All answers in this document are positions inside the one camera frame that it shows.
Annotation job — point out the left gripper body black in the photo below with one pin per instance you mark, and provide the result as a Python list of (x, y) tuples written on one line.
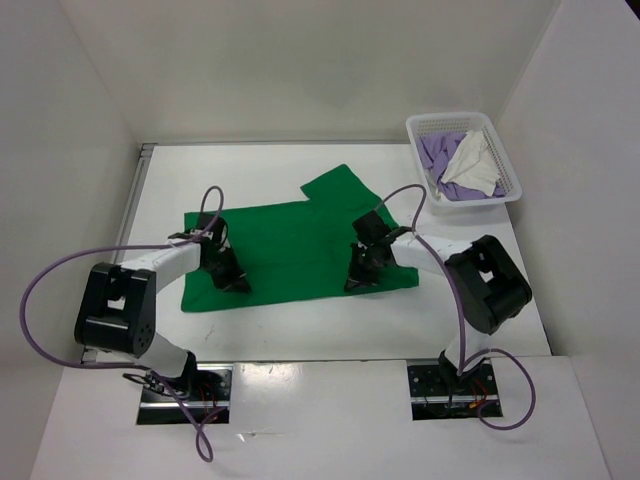
[(222, 262)]

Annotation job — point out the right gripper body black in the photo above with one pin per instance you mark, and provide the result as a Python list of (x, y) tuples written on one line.
[(364, 258)]

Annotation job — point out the green t shirt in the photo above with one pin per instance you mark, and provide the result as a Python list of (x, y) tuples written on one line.
[(293, 251)]

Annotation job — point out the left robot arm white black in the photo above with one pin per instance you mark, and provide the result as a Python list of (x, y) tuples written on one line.
[(118, 310)]

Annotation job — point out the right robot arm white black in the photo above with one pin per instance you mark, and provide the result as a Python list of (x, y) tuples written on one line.
[(487, 286)]

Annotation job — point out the purple t shirt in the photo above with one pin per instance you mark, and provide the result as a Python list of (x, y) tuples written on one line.
[(437, 152)]

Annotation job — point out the white plastic basket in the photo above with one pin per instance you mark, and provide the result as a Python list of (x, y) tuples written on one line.
[(460, 122)]

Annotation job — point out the white t shirt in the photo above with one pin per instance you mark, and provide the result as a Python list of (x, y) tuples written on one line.
[(472, 162)]

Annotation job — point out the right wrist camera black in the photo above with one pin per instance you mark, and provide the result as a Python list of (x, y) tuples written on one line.
[(371, 229)]

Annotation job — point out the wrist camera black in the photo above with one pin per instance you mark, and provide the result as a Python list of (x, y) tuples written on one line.
[(371, 229), (208, 227)]

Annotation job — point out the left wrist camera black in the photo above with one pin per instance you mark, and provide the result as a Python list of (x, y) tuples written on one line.
[(208, 227)]

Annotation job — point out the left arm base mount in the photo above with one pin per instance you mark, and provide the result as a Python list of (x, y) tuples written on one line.
[(210, 402)]

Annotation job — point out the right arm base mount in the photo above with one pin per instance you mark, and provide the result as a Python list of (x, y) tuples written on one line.
[(432, 398)]

